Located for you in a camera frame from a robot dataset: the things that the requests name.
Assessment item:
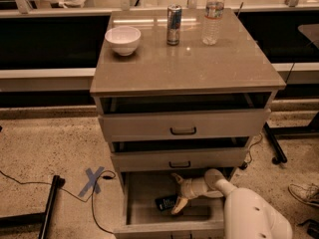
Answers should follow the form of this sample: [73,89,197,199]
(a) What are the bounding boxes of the bottom grey open drawer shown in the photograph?
[114,168,224,239]

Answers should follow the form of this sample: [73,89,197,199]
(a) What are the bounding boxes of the blue tape cross mark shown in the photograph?
[78,166,104,197]

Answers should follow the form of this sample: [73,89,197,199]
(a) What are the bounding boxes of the metal railing frame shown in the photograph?
[0,0,319,20]

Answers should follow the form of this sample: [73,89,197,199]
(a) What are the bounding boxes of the middle grey drawer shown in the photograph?
[111,147,248,172]

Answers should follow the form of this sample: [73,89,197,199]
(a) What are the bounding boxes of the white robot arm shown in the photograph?
[171,168,293,239]

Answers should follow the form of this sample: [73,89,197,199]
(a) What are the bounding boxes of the white ceramic bowl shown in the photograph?
[105,26,142,56]

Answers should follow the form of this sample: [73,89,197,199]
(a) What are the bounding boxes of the black metal stand leg left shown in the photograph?
[0,175,65,239]

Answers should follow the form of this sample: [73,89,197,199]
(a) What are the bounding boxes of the black table leg with caster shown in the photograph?
[263,123,287,164]

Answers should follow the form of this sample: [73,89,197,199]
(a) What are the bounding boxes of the white sneaker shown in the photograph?
[288,183,319,207]

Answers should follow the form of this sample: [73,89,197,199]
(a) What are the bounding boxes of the black floor cable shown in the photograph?
[0,168,118,235]

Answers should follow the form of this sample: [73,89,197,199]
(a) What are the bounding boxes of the grey three-drawer cabinet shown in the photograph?
[90,7,287,239]

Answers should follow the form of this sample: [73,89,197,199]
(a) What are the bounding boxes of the clear plastic water bottle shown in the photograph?
[201,0,225,46]

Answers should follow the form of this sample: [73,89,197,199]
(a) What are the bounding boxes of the silver blue energy drink can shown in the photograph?
[166,4,182,46]

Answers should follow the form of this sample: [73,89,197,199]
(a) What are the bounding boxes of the top grey drawer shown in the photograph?
[99,109,270,142]

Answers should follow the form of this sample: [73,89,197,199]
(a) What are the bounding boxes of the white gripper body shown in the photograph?
[180,177,209,199]

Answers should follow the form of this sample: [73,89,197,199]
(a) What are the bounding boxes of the dark rxbar blueberry wrapper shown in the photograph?
[155,195,177,211]

